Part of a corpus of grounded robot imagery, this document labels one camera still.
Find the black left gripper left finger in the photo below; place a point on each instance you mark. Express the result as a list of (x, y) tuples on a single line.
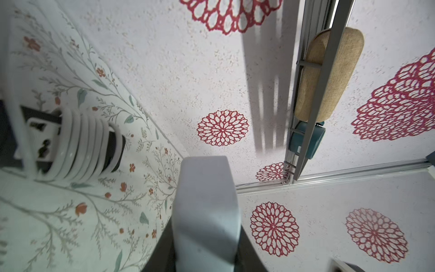
[(163, 256)]

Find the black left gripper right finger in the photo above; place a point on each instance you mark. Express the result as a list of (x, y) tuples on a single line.
[(247, 259)]

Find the light blue power strip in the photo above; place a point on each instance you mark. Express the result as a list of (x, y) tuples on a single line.
[(206, 219)]

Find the striped black white object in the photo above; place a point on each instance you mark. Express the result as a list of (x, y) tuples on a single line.
[(62, 145)]

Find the grey wall shelf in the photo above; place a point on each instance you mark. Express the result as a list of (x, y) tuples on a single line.
[(328, 53)]

